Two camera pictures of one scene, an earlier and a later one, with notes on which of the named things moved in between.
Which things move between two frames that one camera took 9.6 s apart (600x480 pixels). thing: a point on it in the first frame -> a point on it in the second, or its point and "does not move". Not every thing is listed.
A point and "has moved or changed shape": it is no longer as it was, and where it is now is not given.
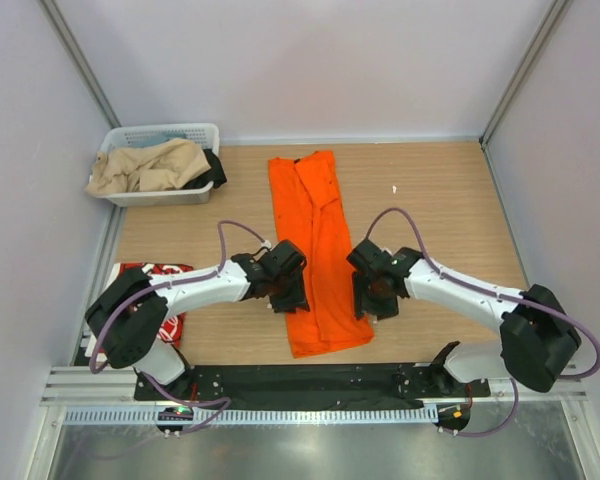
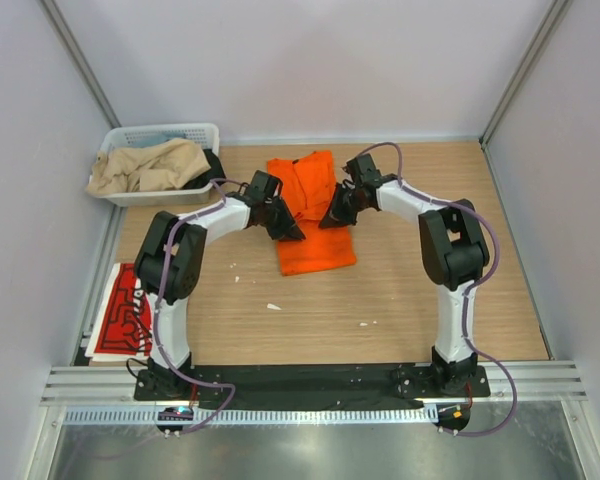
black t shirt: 215,174 does not move
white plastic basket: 121,137 does not move
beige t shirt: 169,164 does not move
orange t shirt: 309,199 has moved or changed shape
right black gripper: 363,303 -> 336,216
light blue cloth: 155,138 does not move
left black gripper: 290,303 -> 288,225
